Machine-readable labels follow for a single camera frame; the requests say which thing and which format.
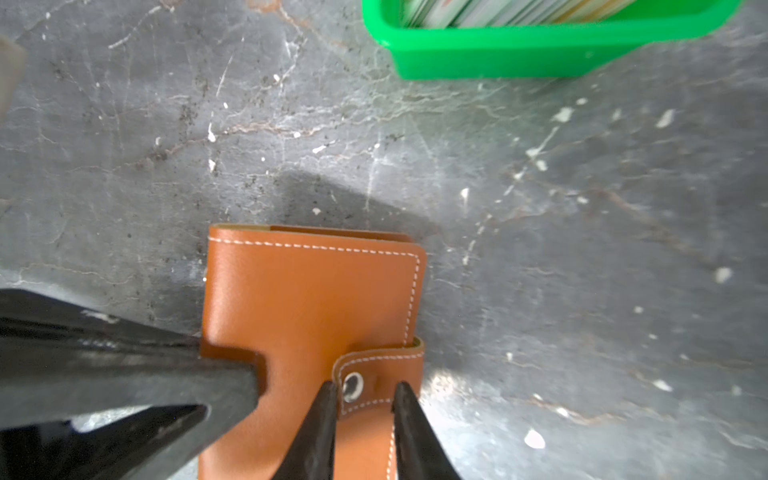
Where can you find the green plastic card bin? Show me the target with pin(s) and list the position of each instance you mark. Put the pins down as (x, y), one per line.
(539, 51)

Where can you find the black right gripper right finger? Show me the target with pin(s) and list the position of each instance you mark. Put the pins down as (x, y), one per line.
(419, 454)

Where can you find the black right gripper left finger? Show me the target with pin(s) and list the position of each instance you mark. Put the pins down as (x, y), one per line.
(312, 452)

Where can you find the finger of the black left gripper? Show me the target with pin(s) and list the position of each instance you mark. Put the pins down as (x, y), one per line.
(60, 360)
(145, 445)

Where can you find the stack of cards in bin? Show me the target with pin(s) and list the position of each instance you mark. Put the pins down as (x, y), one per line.
(466, 14)

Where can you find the brown leather card holder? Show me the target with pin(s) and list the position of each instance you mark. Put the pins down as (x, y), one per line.
(306, 306)

